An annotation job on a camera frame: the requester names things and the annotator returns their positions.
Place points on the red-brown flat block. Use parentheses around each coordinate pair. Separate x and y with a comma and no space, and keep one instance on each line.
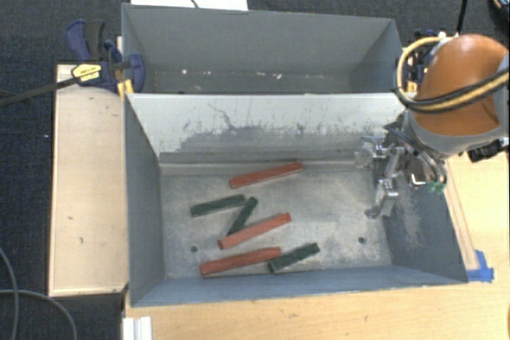
(255,231)
(240,261)
(266,174)

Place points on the dark green flat block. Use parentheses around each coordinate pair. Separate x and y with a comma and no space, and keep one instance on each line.
(218,205)
(294,257)
(243,216)

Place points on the grey metal bin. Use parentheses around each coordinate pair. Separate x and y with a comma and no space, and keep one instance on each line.
(279,123)

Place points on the pale wood flat board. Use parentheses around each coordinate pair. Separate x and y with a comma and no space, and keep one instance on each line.
(89,191)

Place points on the black cylinder on white bracket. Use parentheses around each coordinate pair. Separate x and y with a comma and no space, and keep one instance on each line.
(484,150)

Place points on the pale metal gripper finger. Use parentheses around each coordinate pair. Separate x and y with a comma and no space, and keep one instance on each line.
(383,197)
(372,155)

